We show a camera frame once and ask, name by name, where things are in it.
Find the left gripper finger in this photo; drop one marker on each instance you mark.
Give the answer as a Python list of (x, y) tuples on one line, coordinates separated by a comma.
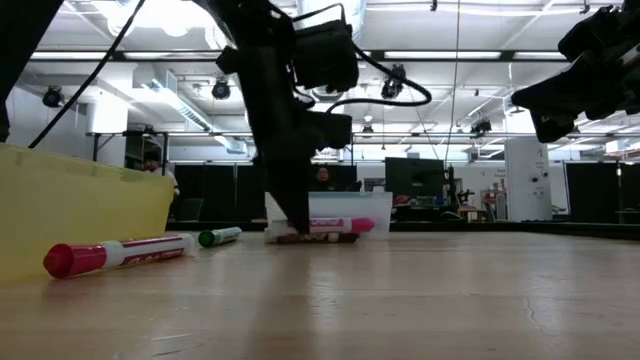
[(290, 200)]

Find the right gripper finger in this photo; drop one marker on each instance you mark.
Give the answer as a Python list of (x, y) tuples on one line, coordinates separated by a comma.
[(560, 90)]

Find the orange Expo marker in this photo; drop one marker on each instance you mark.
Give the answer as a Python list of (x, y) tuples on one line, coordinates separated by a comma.
[(325, 238)]

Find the magenta Expo marker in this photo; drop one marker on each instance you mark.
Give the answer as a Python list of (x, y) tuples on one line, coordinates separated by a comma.
[(340, 225)]

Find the long green Expo marker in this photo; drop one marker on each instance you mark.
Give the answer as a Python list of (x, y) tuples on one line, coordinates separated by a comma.
[(220, 236)]

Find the red cap white marker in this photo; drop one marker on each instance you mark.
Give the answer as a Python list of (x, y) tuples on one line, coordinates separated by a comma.
[(115, 252)]

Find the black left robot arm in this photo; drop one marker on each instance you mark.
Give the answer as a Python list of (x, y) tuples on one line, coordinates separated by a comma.
[(20, 60)]

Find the person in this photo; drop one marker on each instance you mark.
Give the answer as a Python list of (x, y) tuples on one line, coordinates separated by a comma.
[(155, 167), (322, 177)]

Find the black ceiling spotlight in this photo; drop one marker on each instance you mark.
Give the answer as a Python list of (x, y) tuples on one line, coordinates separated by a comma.
[(481, 126), (221, 90), (52, 96), (394, 86)]

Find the black room partition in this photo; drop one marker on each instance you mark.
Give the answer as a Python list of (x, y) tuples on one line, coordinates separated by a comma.
[(592, 192), (220, 192)]

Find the clear plastic bin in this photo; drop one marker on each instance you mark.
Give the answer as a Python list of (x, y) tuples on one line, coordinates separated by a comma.
[(365, 205)]

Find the white round pillar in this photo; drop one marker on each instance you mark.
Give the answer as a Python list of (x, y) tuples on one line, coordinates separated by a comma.
[(527, 180)]

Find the black overhead light bar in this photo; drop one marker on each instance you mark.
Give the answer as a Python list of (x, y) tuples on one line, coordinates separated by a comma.
[(440, 55)]

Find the black monitor screen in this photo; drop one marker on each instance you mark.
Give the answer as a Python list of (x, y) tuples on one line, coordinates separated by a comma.
[(415, 177)]

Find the yellow plastic bin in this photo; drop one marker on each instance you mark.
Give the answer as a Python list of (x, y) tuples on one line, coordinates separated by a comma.
[(75, 215)]

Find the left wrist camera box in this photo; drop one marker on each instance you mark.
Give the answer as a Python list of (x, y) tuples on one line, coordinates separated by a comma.
[(325, 55)]

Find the black aluminium table frame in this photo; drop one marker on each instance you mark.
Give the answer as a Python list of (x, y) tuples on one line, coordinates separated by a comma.
[(500, 227)]

